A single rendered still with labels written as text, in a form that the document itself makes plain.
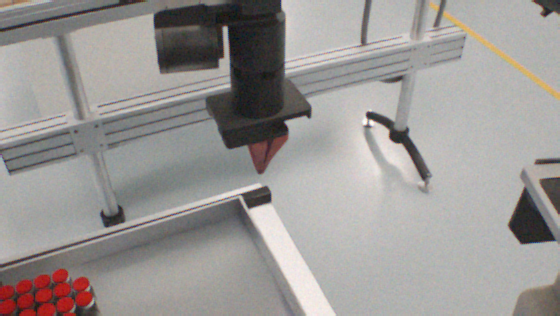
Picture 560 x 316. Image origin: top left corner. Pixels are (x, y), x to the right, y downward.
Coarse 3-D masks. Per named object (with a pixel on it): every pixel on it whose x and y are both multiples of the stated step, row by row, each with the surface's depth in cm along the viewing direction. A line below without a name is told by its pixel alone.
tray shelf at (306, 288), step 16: (240, 192) 80; (176, 208) 77; (256, 208) 77; (272, 208) 77; (128, 224) 75; (272, 224) 75; (80, 240) 73; (272, 240) 73; (288, 240) 73; (16, 256) 70; (288, 256) 71; (288, 272) 69; (304, 272) 69; (304, 288) 67; (320, 288) 67; (0, 304) 64; (304, 304) 65; (320, 304) 65
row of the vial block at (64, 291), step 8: (56, 272) 63; (64, 272) 63; (56, 280) 62; (64, 280) 62; (56, 288) 61; (64, 288) 61; (72, 288) 64; (56, 296) 60; (64, 296) 60; (72, 296) 61; (64, 304) 59; (72, 304) 59; (64, 312) 59; (72, 312) 59
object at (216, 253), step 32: (160, 224) 71; (192, 224) 74; (224, 224) 75; (256, 224) 70; (64, 256) 67; (96, 256) 70; (128, 256) 70; (160, 256) 70; (192, 256) 70; (224, 256) 70; (256, 256) 70; (96, 288) 66; (128, 288) 66; (160, 288) 67; (192, 288) 67; (224, 288) 67; (256, 288) 67; (288, 288) 63
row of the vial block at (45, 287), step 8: (40, 280) 62; (48, 280) 62; (40, 288) 61; (48, 288) 61; (40, 296) 60; (48, 296) 60; (40, 304) 60; (48, 304) 59; (56, 304) 61; (40, 312) 58; (48, 312) 58; (56, 312) 59
